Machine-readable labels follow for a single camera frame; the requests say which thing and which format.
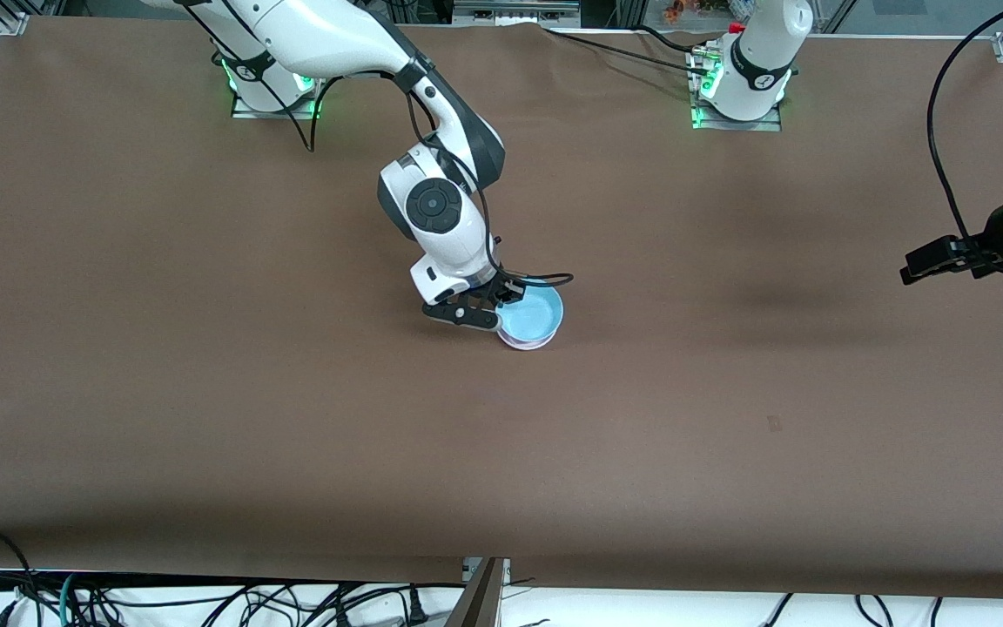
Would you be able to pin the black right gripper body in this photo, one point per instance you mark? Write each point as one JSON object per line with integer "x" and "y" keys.
{"x": 496, "y": 286}

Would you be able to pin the light blue bowl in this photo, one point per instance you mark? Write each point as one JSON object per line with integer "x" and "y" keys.
{"x": 538, "y": 313}

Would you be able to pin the pink bowl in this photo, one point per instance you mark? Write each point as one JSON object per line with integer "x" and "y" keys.
{"x": 545, "y": 340}

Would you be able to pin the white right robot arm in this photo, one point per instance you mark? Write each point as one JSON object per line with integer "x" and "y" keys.
{"x": 327, "y": 35}

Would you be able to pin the brown table cover sheet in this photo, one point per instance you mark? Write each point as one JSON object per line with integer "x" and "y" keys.
{"x": 501, "y": 453}

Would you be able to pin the grey box behind table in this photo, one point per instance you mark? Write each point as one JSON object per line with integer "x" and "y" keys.
{"x": 514, "y": 12}

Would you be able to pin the black power plug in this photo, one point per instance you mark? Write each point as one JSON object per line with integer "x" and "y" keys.
{"x": 415, "y": 607}

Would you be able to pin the orange colourful toy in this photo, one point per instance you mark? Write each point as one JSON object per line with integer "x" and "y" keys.
{"x": 693, "y": 9}

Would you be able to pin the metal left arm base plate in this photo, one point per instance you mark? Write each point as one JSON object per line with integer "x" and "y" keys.
{"x": 771, "y": 124}

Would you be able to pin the aluminium frame post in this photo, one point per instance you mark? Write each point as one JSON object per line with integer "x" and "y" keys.
{"x": 480, "y": 596}

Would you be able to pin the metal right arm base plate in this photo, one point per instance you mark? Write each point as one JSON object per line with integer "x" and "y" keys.
{"x": 245, "y": 110}

